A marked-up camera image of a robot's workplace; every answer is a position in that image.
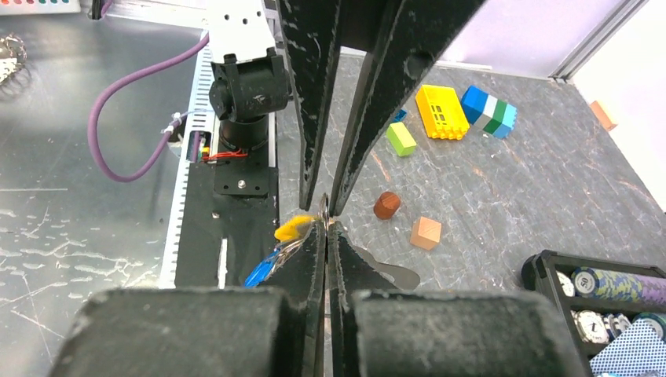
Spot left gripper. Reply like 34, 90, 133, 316
278, 0, 483, 216

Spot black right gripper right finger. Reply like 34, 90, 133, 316
328, 222, 588, 376

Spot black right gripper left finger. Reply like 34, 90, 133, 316
50, 222, 326, 376

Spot blue key tag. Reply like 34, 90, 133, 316
243, 247, 281, 288

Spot yellow key tag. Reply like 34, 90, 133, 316
274, 214, 316, 242

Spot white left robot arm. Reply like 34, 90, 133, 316
207, 1, 482, 216

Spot small dark blue brick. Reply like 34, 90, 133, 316
392, 109, 407, 123

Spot yellow window brick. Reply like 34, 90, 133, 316
415, 84, 470, 141

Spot small wooden cube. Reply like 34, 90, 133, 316
409, 217, 442, 251

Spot lime green flat piece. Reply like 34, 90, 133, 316
386, 122, 417, 157

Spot brown wooden cylinder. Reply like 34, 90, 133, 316
373, 192, 401, 220

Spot blue grey green brick stack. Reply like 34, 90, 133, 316
460, 86, 518, 139

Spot black poker chip case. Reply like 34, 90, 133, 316
521, 250, 665, 376

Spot wooden block on ledge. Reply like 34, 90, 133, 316
590, 101, 618, 132

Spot white perforated basket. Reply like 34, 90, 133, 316
0, 0, 81, 16

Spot spare key ring bundle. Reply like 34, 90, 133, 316
0, 33, 33, 100

